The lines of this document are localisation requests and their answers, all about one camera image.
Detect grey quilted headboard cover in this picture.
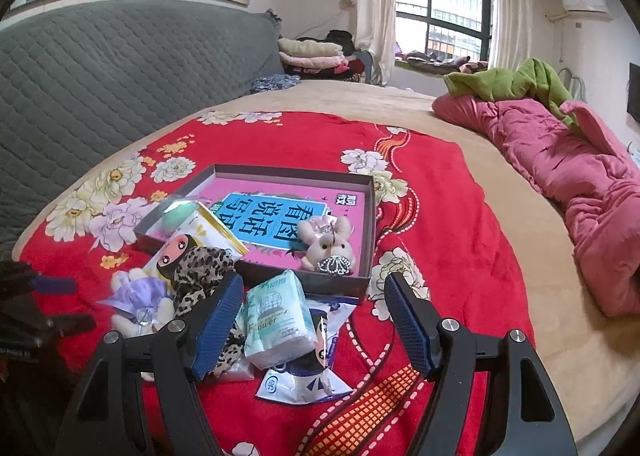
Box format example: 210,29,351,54
0,0,288,262

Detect black bag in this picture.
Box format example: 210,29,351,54
325,30,357,54

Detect blue patterned cloth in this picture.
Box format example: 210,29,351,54
250,74,302,95

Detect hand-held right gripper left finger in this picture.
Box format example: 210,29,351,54
52,272,246,456

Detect pink quilt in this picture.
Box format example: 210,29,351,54
432,95,640,319

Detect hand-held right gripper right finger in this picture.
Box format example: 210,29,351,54
384,271,581,456

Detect grey cardboard box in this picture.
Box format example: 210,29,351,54
134,163,377,306

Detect green blanket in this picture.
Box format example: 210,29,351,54
444,58,576,129

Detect clear bag of makeup sponges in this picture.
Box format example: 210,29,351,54
159,199,202,243

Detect plush doll with purple dress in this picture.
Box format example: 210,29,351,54
97,269,177,340

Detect white green tissue pack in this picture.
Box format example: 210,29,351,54
237,270,321,371

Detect blue white packet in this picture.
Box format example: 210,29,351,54
254,299,360,405

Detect black television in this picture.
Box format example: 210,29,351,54
626,61,640,124

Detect white yellow cartoon packet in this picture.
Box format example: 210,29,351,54
149,201,250,288

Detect pink book with blue label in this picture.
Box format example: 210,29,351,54
197,179,373,278

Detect beige bunny plush with crown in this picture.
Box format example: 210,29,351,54
297,216,357,278

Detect leopard print scrunchie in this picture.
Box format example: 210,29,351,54
172,246,247,380

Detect stack of folded clothes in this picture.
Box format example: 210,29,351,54
277,38,366,83

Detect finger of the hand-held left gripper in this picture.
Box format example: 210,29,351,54
42,313,97,336
0,261,78,297

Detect white air conditioner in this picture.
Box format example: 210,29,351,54
560,0,612,14

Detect red floral blanket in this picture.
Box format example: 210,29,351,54
17,109,538,456

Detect patterned window seat cushion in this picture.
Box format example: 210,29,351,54
395,50,488,78

